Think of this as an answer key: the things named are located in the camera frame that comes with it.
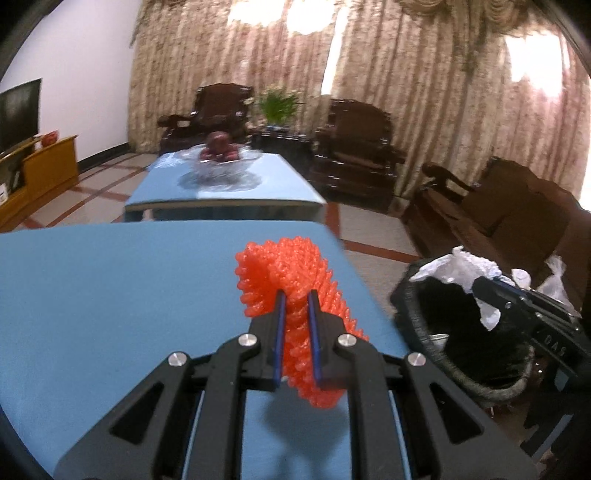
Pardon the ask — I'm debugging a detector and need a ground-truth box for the orange foam fruit net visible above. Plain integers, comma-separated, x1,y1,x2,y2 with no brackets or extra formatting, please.
234,236,370,409

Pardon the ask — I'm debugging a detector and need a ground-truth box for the blue tablecloth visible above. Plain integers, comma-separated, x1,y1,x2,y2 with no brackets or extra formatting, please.
0,220,419,480

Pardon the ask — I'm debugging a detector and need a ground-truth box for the dark wooden armchair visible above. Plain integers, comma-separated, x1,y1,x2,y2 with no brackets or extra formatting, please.
157,83,254,155
308,98,407,213

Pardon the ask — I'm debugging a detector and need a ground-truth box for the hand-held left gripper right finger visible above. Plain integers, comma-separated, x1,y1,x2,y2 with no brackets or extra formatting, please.
307,290,539,480

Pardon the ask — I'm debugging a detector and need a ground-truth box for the white plastic bag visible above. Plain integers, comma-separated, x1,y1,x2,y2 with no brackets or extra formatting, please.
545,255,583,315
409,246,513,332

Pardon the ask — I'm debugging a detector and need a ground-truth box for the flat screen television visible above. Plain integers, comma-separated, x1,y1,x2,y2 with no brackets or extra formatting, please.
0,78,42,153

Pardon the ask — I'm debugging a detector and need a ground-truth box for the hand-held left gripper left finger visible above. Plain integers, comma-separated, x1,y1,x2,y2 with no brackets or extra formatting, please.
54,291,284,480

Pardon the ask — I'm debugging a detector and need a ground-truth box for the black round trash bin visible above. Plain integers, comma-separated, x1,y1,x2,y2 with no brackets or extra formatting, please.
390,256,539,400

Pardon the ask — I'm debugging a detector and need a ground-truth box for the dark wooden side table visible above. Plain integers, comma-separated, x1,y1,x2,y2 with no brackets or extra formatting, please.
249,127,319,171

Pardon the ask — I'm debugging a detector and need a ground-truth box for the beige patterned curtain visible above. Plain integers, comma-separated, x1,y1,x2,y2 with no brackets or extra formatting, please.
127,0,591,208

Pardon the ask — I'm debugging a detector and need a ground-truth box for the coffee table with blue top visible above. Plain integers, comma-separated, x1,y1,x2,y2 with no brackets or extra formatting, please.
124,152,328,224

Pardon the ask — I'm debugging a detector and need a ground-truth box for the dark red fruit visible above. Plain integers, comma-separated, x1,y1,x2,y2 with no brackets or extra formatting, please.
199,131,241,162

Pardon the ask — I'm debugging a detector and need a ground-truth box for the yellow wooden television cabinet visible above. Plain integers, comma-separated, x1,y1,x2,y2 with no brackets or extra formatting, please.
0,135,80,232

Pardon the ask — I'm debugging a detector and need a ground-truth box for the glass fruit bowl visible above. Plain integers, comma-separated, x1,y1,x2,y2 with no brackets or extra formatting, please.
178,143,264,192

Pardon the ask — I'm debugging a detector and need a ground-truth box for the dark wooden sofa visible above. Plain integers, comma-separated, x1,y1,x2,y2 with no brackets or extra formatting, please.
402,157,591,324

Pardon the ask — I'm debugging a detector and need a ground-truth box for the green potted plant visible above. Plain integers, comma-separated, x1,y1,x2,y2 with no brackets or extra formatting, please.
256,88,301,127

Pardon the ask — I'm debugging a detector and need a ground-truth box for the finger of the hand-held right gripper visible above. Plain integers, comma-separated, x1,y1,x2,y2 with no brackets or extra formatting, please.
472,277,536,330
493,276,580,324

